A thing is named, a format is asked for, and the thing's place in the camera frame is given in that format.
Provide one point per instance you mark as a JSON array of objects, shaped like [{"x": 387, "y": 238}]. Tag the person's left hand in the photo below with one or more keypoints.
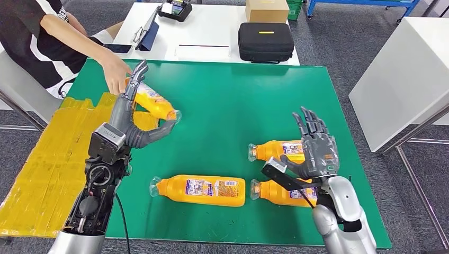
[{"x": 75, "y": 24}]

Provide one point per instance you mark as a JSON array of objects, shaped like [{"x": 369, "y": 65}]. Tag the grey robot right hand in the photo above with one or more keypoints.
[{"x": 321, "y": 154}]

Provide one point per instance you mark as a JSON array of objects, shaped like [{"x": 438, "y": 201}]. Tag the person's right hand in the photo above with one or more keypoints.
[{"x": 114, "y": 75}]

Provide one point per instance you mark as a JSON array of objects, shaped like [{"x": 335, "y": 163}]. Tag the orange detergent bottle clear cap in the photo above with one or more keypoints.
[
  {"x": 273, "y": 194},
  {"x": 175, "y": 191},
  {"x": 154, "y": 103},
  {"x": 270, "y": 150}
]

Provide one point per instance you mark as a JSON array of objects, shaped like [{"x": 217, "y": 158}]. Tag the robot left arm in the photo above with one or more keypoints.
[{"x": 91, "y": 203}]

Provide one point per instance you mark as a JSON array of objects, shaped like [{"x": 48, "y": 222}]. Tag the person's right forearm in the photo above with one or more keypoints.
[{"x": 73, "y": 38}]

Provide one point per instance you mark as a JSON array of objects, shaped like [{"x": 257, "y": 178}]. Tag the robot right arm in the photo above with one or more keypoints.
[{"x": 340, "y": 210}]

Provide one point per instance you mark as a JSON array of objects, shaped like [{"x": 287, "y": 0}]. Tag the black smartphone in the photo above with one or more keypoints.
[{"x": 117, "y": 48}]

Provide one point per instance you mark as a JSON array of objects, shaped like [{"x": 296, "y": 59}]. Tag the person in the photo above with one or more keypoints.
[{"x": 28, "y": 42}]

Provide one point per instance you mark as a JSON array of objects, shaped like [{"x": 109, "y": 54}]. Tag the tablet in blue folio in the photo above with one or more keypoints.
[{"x": 151, "y": 36}]

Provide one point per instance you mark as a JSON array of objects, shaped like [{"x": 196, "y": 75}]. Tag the black handheld controller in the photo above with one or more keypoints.
[{"x": 174, "y": 10}]

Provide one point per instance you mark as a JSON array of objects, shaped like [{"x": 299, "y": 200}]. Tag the white desk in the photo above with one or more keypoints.
[{"x": 207, "y": 31}]

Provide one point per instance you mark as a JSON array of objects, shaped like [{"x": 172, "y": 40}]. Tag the green table mat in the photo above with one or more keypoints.
[{"x": 228, "y": 105}]

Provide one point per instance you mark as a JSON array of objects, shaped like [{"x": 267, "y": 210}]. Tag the black carrying case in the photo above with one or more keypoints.
[{"x": 266, "y": 43}]

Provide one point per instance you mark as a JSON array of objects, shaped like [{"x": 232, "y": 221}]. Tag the yellow plastic sheet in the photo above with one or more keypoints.
[{"x": 45, "y": 182}]

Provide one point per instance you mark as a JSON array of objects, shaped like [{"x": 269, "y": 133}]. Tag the green plastic crate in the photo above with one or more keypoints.
[{"x": 294, "y": 10}]

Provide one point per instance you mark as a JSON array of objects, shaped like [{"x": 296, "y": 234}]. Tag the brown cardboard box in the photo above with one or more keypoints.
[{"x": 267, "y": 12}]

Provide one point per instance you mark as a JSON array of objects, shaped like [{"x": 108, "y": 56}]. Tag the blue metal rack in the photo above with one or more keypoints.
[{"x": 361, "y": 2}]

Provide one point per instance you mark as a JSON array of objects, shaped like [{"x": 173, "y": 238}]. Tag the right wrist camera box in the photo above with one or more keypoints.
[{"x": 277, "y": 168}]

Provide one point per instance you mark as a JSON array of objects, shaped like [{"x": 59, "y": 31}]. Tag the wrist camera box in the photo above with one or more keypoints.
[
  {"x": 105, "y": 143},
  {"x": 277, "y": 168}
]

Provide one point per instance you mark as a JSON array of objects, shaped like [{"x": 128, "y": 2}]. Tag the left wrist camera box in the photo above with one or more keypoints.
[{"x": 105, "y": 143}]

